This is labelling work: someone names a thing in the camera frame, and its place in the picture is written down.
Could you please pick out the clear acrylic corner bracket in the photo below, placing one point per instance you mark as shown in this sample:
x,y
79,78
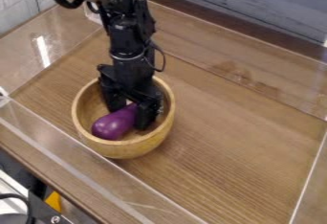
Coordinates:
x,y
93,17

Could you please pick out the purple toy eggplant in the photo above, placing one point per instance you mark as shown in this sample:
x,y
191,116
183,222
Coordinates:
x,y
111,126

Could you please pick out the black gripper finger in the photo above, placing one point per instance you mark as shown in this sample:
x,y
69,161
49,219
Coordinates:
x,y
113,99
147,112

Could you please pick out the yellow black device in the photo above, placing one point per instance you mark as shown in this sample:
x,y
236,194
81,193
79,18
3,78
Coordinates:
x,y
43,213

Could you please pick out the clear acrylic tray wall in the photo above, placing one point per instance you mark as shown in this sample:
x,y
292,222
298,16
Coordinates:
x,y
250,122

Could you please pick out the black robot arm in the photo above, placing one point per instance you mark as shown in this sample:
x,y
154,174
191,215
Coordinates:
x,y
128,24

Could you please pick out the brown wooden bowl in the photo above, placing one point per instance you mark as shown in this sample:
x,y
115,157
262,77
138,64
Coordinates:
x,y
138,142

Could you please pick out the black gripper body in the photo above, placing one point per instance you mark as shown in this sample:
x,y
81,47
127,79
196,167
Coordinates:
x,y
131,76

